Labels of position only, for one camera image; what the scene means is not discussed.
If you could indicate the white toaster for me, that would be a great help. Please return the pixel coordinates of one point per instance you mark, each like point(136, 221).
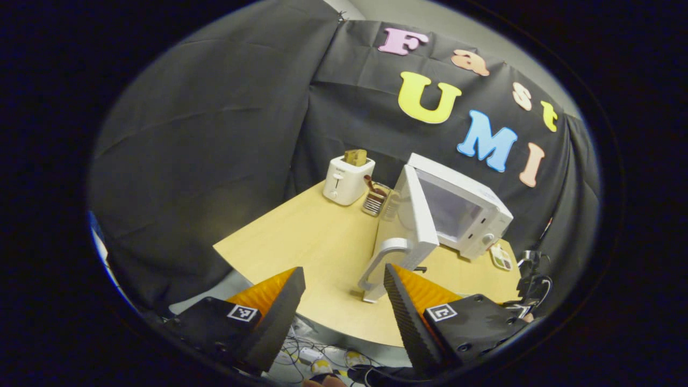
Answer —
point(344, 183)

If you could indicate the white power strip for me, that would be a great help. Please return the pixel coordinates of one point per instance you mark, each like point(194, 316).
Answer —
point(310, 355)

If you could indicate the metal utensil rack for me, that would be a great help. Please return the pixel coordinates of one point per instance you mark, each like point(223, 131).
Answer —
point(374, 203)

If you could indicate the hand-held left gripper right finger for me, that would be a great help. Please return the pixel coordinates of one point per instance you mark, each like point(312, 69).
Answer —
point(403, 317)

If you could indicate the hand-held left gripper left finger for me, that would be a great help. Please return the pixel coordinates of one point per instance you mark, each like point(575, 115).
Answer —
point(279, 317)

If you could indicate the white microwave oven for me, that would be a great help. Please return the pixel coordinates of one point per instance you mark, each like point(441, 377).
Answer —
point(465, 185)

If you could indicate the white divided seasoning dish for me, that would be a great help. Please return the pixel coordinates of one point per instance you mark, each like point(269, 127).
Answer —
point(501, 258)

